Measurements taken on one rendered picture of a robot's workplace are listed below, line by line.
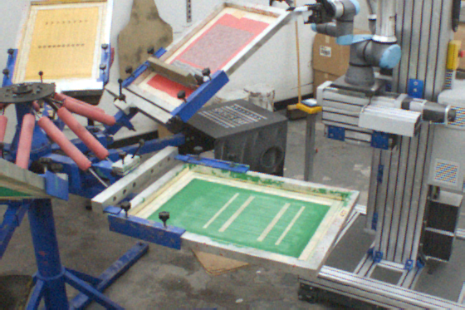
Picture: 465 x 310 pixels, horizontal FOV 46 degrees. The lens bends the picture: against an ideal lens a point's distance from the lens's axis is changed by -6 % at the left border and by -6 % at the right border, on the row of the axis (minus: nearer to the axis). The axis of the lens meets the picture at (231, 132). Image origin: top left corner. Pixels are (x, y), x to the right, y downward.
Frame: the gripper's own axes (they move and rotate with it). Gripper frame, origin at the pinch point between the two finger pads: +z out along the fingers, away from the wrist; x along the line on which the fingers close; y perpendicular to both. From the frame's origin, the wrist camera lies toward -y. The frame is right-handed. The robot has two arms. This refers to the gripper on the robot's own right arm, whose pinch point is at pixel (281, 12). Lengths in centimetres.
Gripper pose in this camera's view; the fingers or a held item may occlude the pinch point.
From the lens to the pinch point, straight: 326.5
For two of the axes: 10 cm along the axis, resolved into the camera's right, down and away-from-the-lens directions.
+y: 5.7, 3.0, -7.6
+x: 7.8, -4.8, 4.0
